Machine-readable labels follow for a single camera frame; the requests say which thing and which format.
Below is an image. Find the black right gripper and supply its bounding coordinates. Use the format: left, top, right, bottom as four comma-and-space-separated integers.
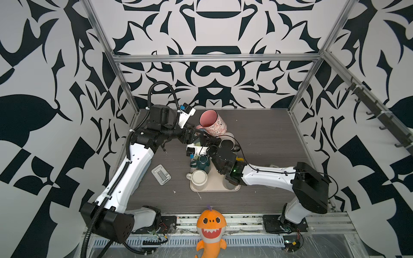
203, 130, 228, 175

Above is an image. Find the pink ghost pattern mug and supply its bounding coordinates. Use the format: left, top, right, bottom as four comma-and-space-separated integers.
199, 110, 228, 137

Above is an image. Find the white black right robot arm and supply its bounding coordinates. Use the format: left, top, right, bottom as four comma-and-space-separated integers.
206, 145, 331, 225

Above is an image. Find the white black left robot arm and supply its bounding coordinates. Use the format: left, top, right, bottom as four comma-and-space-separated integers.
80, 104, 196, 246

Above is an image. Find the black mug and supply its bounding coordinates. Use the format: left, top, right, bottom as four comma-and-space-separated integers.
219, 132, 241, 152

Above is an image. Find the dark green mug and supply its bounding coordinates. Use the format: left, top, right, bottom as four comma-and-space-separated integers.
190, 155, 210, 174

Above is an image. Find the grey mug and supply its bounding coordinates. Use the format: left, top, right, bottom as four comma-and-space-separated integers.
223, 176, 240, 191

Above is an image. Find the white cream mug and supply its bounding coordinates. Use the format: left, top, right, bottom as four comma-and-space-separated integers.
186, 170, 208, 191

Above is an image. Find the beige plastic tray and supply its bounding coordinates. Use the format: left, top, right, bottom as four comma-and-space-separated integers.
189, 132, 242, 193

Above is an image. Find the left grey docking plate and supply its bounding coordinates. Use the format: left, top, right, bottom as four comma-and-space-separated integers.
151, 164, 172, 186

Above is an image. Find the orange shark plush toy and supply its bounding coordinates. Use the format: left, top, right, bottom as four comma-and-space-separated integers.
196, 206, 228, 258

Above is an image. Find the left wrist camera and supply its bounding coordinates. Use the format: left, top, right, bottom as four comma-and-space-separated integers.
178, 103, 196, 129

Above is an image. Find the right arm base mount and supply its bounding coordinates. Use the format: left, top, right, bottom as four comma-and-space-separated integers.
262, 215, 308, 234

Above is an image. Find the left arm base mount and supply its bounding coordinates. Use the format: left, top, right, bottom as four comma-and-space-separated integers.
132, 215, 177, 234

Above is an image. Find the aluminium frame rail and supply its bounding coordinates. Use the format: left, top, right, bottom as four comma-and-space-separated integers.
112, 53, 320, 63

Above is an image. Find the white slotted cable duct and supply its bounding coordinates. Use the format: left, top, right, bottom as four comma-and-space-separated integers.
90, 234, 285, 248

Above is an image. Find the wall hook rail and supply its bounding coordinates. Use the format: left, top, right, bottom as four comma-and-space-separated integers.
346, 78, 413, 155

